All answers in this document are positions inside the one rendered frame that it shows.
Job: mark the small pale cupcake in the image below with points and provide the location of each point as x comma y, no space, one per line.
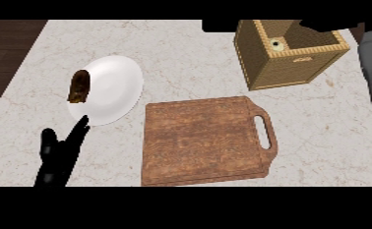
277,44

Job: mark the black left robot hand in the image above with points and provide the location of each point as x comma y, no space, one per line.
54,160

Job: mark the brown wooden cutting board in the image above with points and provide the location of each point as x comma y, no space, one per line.
204,141

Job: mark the white round plate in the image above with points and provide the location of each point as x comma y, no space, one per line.
114,88

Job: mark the grey appliance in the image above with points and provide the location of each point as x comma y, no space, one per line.
367,66

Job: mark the dark brown pastry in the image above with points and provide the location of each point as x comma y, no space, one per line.
79,87

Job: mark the tan wicker basket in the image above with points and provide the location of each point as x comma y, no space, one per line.
284,69

